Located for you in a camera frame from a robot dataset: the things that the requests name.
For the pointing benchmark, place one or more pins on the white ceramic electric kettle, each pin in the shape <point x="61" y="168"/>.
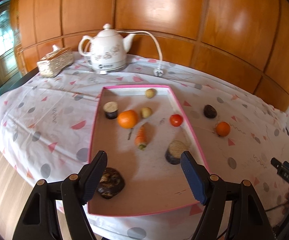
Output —
<point x="107" y="51"/>

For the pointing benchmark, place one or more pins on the yellowish longan at tray back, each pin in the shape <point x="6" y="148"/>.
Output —
<point x="150" y="93"/>

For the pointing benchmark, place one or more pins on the dark sugarcane stub far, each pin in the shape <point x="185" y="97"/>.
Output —
<point x="111" y="110"/>

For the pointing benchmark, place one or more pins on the dark sugarcane stub near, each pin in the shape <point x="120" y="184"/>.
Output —
<point x="174" y="152"/>

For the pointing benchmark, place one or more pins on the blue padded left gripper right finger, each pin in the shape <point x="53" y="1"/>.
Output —
<point x="248" y="219"/>

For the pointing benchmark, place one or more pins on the wooden glass panel door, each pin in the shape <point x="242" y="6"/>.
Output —
<point x="8" y="64"/>

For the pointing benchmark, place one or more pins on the small orange carrot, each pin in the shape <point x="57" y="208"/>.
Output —
<point x="141" y="138"/>

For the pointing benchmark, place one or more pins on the small orange on tablecloth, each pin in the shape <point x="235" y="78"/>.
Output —
<point x="223" y="129"/>

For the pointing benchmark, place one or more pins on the silver ornate tissue box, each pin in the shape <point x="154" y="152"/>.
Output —
<point x="54" y="62"/>

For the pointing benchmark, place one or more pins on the dark sugarcane stub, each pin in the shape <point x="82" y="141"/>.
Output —
<point x="111" y="110"/>
<point x="174" y="152"/>

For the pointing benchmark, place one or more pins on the large orange in tray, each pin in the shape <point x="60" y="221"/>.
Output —
<point x="128" y="119"/>

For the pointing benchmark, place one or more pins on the red cherry tomato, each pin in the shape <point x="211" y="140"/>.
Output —
<point x="176" y="120"/>

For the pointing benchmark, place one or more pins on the small yellow-green longan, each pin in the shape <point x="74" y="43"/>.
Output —
<point x="146" y="112"/>

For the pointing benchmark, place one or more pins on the dark passion fruit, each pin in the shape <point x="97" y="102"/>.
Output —
<point x="210" y="112"/>

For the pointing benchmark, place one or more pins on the patterned white tablecloth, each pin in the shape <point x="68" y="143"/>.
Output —
<point x="46" y="127"/>

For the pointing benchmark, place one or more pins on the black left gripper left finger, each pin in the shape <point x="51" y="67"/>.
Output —
<point x="39" y="218"/>

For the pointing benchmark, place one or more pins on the pink rimmed shallow tray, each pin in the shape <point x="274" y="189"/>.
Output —
<point x="152" y="184"/>

